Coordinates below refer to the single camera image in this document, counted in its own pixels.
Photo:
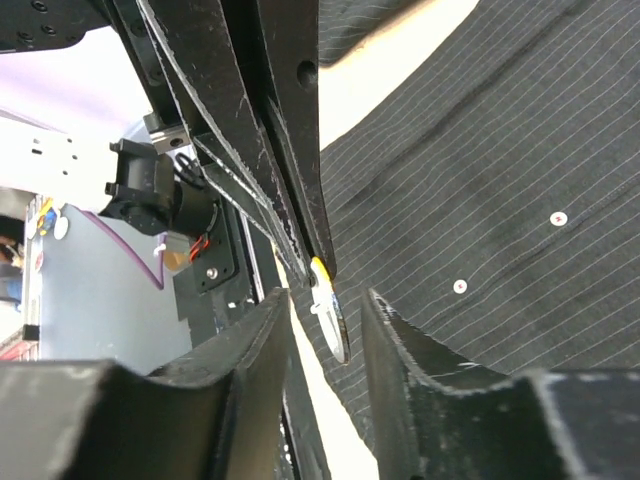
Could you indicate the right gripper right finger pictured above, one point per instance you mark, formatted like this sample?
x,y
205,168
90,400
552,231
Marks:
x,y
438,415

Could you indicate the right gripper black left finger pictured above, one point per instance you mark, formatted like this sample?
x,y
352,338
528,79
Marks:
x,y
213,413

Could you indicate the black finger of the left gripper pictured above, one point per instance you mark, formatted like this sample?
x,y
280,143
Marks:
x,y
183,53

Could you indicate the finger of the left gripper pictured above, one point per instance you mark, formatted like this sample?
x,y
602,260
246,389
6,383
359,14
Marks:
x,y
276,44

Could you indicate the round white yellow brooch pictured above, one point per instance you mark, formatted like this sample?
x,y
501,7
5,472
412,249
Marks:
x,y
327,309

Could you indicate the black pinstriped button shirt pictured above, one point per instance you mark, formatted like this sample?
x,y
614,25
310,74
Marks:
x,y
493,198

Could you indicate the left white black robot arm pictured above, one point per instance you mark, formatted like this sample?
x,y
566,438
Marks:
x,y
138,185

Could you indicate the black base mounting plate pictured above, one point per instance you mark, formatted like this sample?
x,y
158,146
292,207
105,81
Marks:
x,y
217,290

